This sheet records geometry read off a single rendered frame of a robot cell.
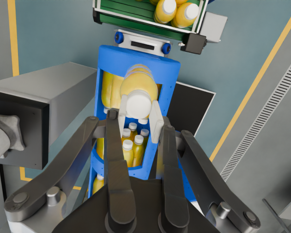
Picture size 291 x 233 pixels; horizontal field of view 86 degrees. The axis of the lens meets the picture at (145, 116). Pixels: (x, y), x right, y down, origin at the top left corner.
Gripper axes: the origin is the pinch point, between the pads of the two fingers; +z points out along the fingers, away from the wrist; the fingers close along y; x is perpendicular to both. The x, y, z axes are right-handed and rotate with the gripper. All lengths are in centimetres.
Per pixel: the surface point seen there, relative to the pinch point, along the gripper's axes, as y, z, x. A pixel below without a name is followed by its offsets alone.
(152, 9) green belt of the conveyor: 3, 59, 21
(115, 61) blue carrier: -6.6, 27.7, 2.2
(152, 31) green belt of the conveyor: 5, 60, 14
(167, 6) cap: 5.7, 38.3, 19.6
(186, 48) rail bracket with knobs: 18, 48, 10
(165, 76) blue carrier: 8.3, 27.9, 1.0
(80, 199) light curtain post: -30, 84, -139
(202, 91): 72, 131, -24
